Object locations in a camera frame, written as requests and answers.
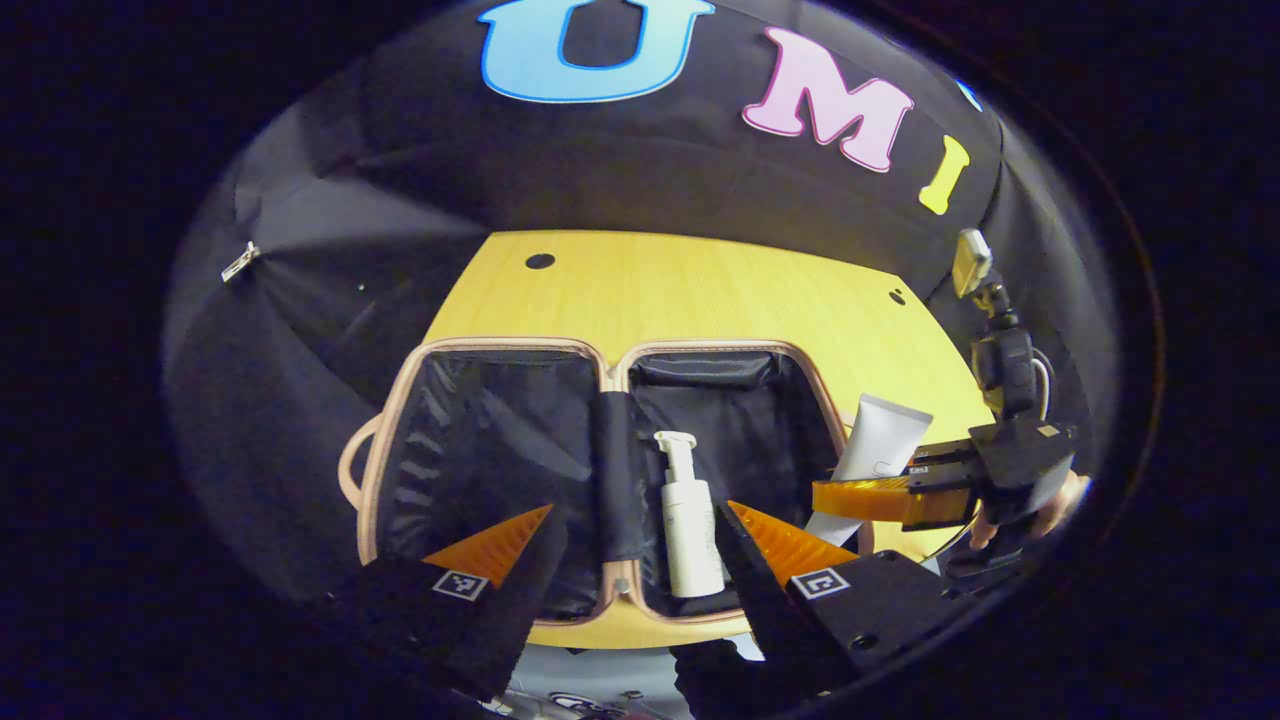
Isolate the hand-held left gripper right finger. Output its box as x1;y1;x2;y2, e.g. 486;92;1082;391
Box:
715;500;989;693

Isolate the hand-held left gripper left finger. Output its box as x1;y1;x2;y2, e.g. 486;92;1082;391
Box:
330;503;569;701

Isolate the white squeeze tube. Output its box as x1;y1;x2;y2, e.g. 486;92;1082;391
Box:
803;393;934;549

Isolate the white pump bottle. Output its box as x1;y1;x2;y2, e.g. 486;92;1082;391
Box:
653;430;726;599

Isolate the small pink suitcase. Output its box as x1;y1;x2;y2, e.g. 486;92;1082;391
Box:
338;337;881;626

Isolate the dark cloth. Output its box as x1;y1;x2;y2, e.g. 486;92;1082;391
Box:
670;638;801;720

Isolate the black backdrop cloth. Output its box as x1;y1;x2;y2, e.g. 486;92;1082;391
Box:
163;0;1101;601

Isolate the pale metal cloth clip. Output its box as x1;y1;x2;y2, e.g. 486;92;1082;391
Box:
220;240;263;285

